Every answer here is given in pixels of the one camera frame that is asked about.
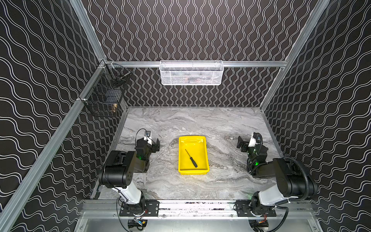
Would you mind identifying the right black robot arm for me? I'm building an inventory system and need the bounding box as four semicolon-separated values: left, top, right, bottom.
237;132;318;217

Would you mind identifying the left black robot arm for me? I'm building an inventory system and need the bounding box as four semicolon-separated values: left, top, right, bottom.
98;138;160;217

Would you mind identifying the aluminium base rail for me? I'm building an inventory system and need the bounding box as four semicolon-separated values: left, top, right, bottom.
78;199;317;221

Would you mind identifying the white wire mesh basket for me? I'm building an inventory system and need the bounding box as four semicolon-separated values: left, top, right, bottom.
159;60;224;86

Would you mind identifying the black corrugated cable conduit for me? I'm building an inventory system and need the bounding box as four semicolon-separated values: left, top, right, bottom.
285;157;311;202

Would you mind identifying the yellow plastic bin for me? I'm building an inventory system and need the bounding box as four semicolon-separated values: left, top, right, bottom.
178;135;210;176

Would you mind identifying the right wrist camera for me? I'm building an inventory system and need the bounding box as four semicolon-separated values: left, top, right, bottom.
248;132;262;148

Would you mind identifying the black screwdriver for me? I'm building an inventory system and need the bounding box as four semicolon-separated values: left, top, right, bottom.
185;150;198;168

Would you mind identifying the black wire basket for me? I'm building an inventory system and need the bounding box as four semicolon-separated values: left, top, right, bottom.
83;64;132;118

